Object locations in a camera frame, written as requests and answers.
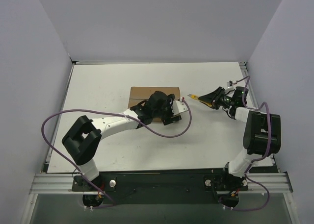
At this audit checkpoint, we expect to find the yellow utility knife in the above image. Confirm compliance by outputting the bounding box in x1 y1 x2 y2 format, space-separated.
187 94 212 107

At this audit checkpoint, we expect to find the brown cardboard express box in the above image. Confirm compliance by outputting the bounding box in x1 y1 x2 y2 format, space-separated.
128 86 181 125

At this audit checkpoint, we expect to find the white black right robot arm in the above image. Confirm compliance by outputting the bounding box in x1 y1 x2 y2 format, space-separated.
198 87 281 177

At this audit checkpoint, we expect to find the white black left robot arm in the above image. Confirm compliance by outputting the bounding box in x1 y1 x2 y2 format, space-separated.
62 91 188 191

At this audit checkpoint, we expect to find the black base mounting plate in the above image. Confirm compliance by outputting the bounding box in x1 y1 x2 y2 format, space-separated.
72 173 248 206

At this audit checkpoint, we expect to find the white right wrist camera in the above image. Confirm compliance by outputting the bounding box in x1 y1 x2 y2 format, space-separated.
226 80 237 90

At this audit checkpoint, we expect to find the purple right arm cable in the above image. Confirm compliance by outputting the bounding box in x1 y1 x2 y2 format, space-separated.
235 75 272 211

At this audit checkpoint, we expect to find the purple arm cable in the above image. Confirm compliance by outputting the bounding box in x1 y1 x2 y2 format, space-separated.
41 98 192 209
235 75 272 211

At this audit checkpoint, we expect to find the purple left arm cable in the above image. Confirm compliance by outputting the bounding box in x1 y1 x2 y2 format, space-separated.
41 98 192 209

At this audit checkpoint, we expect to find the aluminium front frame rail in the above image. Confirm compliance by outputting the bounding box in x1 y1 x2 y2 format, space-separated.
30 173 293 195

